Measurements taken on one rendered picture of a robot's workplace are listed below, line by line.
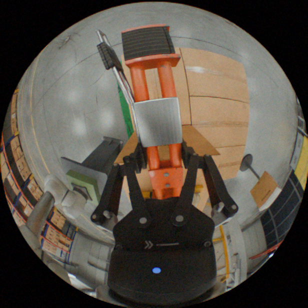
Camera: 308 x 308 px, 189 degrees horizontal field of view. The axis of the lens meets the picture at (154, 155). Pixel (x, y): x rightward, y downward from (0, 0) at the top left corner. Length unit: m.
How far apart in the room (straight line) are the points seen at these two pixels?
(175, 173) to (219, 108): 0.69
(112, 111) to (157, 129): 1.23
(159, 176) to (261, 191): 1.59
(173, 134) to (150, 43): 0.14
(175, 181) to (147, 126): 0.11
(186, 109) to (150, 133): 0.59
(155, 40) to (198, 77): 0.63
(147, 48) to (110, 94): 1.24
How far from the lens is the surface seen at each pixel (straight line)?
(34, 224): 0.64
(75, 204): 0.85
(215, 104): 0.80
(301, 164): 7.35
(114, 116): 1.37
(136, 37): 0.18
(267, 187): 1.66
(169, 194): 0.26
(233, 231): 1.84
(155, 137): 0.16
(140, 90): 0.15
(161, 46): 0.16
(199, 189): 0.45
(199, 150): 0.41
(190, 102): 0.73
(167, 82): 0.15
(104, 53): 0.18
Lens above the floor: 1.24
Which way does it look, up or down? 60 degrees down
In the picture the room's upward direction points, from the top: 176 degrees counter-clockwise
